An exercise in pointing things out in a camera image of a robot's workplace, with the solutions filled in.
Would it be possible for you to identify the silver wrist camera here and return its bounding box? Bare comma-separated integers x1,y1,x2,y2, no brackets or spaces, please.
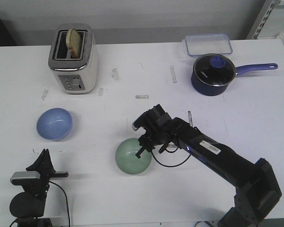
10,171,40,186
132,111,147,131

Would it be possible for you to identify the clear plastic container blue rim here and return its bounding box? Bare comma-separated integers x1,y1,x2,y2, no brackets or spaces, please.
182,33,233,57

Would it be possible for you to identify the white silver toaster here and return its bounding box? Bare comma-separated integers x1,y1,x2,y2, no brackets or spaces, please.
48,23,99,94

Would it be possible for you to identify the grey metal shelf upright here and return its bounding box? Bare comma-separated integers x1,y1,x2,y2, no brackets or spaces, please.
246,0,281,40

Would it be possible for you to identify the blue bowl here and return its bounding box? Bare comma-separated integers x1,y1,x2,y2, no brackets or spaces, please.
36,108,73,141

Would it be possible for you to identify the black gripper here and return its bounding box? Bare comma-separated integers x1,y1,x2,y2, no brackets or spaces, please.
135,104,177,158
22,149,69,198

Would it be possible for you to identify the glass pot lid blue knob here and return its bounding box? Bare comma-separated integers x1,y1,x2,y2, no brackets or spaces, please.
193,53,236,87

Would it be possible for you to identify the green bowl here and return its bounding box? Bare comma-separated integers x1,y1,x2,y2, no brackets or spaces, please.
115,138,152,175

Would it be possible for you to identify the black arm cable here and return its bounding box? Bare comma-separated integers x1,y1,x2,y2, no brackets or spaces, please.
150,138,194,167
8,181,71,227

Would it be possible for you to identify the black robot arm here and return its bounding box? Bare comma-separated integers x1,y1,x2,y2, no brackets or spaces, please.
9,149,69,227
132,105,282,227

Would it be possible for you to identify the bread slice in toaster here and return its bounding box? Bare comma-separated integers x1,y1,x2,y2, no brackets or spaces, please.
65,28,82,59

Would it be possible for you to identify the blue saucepan with handle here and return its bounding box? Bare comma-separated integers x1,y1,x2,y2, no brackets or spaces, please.
191,63,278,96

